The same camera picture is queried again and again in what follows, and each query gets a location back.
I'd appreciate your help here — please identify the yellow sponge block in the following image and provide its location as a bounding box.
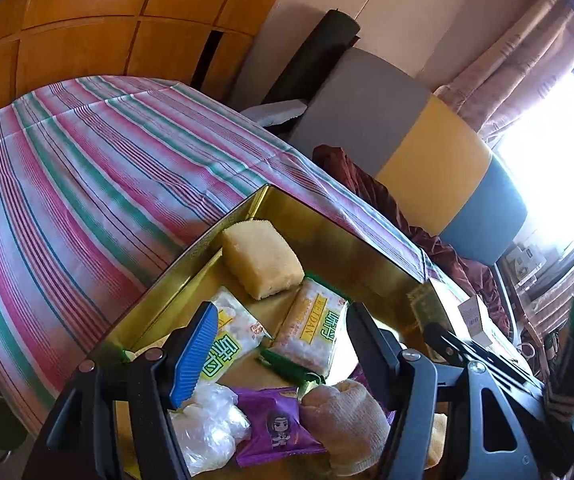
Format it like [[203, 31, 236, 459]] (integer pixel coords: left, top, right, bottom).
[[425, 413, 447, 470], [220, 220, 304, 300]]

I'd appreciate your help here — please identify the white tall carton box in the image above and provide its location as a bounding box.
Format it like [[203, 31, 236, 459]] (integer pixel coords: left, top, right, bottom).
[[458, 296, 495, 348]]

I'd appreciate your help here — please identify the clear plastic bag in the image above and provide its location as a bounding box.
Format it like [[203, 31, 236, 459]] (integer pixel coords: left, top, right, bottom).
[[169, 382, 251, 477]]

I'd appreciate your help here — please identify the white knitted sock roll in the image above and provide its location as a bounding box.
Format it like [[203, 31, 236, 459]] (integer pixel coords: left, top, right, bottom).
[[300, 379, 390, 477]]

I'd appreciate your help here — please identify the green cream small box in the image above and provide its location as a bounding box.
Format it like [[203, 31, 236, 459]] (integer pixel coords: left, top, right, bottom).
[[407, 280, 452, 332]]

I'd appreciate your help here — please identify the green white snack packet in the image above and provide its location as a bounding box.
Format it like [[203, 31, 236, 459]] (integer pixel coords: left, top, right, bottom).
[[199, 286, 270, 382], [260, 275, 349, 385]]

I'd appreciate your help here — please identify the purple snack packet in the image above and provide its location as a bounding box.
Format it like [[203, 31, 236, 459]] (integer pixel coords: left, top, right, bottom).
[[234, 387, 325, 467]]

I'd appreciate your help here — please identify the maroon blanket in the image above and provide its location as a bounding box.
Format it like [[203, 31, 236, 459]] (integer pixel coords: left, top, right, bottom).
[[312, 144, 510, 337]]

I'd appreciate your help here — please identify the gold metal tin box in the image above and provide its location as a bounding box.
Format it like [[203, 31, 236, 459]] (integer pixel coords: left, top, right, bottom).
[[88, 184, 464, 480]]

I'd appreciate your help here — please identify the striped bed sheet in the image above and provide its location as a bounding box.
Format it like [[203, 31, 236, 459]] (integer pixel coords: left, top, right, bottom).
[[0, 76, 440, 434]]

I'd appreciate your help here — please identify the grey yellow blue headboard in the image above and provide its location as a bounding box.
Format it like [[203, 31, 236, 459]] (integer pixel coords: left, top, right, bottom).
[[290, 48, 526, 266]]

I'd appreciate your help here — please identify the pink curtain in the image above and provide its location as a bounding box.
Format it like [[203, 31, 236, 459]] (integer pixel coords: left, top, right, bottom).
[[434, 0, 574, 146]]

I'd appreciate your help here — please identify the black rolled mat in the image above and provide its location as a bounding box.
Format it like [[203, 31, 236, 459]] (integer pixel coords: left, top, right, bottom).
[[262, 10, 361, 104]]

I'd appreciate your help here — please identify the wooden wardrobe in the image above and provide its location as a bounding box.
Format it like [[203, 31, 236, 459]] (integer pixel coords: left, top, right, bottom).
[[0, 0, 276, 108]]

